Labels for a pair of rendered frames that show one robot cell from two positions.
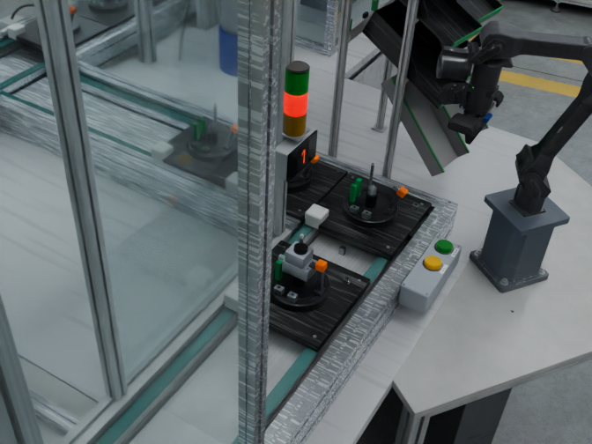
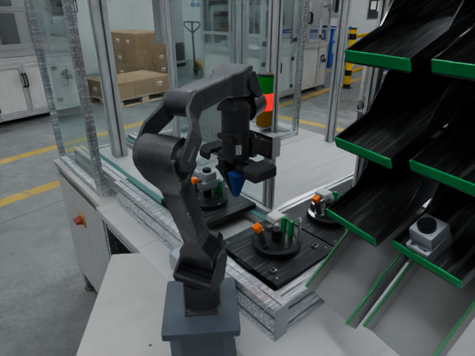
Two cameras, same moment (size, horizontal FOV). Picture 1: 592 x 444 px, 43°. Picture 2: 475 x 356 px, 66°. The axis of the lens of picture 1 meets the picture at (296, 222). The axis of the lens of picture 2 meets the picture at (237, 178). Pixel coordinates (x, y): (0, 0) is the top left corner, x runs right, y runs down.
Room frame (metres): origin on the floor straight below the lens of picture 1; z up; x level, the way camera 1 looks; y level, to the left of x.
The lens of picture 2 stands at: (1.67, -1.04, 1.61)
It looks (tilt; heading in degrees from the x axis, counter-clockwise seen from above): 26 degrees down; 111
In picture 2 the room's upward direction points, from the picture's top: straight up
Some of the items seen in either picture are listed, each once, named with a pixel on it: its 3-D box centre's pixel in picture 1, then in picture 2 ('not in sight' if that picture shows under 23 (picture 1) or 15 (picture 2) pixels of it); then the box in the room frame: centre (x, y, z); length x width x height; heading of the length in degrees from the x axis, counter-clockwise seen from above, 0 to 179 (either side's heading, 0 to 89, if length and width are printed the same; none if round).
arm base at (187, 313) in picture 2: (529, 196); (201, 292); (1.41, -0.55, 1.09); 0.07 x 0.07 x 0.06; 26
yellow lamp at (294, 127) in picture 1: (294, 121); (264, 116); (1.36, 0.02, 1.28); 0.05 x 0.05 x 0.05
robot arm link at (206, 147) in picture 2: (479, 99); (235, 147); (1.42, -0.38, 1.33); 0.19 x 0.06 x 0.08; 151
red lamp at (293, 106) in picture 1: (295, 100); (264, 101); (1.36, 0.02, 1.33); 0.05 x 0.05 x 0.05
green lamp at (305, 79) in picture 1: (296, 79); (265, 84); (1.36, 0.02, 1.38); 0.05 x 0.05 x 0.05
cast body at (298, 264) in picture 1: (296, 256); (209, 176); (1.18, -0.01, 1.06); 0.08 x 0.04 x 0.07; 61
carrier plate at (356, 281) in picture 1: (298, 292); (208, 203); (1.17, -0.01, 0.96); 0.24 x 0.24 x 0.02; 61
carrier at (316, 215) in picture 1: (371, 196); (276, 232); (1.47, -0.18, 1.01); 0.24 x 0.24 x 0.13; 61
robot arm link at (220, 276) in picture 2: (535, 176); (198, 265); (1.41, -0.54, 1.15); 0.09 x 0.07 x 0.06; 177
